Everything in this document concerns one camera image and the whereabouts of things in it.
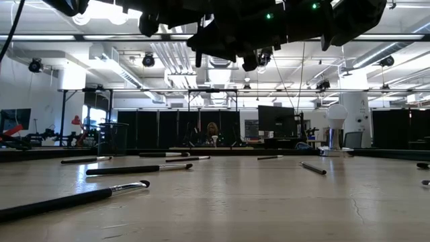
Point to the small white bulb lamp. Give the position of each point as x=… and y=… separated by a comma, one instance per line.
x=214, y=139

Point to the black mesh cup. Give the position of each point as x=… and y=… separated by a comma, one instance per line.
x=113, y=139

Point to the person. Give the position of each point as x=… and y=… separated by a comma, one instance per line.
x=212, y=129

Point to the black background robot arm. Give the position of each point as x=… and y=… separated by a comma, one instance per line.
x=43, y=135

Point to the silver ceiling duct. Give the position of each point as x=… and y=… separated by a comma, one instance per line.
x=220, y=75

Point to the grey office chair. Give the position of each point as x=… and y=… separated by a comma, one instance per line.
x=353, y=139

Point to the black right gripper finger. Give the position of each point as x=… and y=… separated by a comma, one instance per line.
x=215, y=42

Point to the black overhead camera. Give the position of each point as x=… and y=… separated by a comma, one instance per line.
x=265, y=58

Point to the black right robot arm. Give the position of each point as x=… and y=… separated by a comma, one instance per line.
x=359, y=17

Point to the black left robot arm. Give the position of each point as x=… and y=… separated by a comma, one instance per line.
x=67, y=6

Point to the black computer monitor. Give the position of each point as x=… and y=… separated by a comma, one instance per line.
x=277, y=121

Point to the black ceiling fixture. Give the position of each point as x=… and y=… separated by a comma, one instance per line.
x=148, y=60

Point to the thin black makeup brush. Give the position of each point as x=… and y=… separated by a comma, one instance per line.
x=268, y=157
x=186, y=159

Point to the dark wall screen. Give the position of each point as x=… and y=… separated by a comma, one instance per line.
x=16, y=117

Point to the black partition wall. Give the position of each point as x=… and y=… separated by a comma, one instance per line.
x=151, y=129
x=391, y=129

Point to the white bulb lamp chrome base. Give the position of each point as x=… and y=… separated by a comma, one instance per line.
x=337, y=114

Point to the black aluminium table frame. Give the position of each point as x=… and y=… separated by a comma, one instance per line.
x=235, y=152

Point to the black makeup brush silver ferrule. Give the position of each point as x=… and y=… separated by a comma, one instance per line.
x=124, y=170
x=80, y=160
x=158, y=155

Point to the black scaffold frame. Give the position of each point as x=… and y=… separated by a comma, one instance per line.
x=215, y=90

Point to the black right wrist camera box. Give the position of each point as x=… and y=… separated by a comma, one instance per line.
x=268, y=23

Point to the black overhead beam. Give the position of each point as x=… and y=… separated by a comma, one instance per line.
x=100, y=37

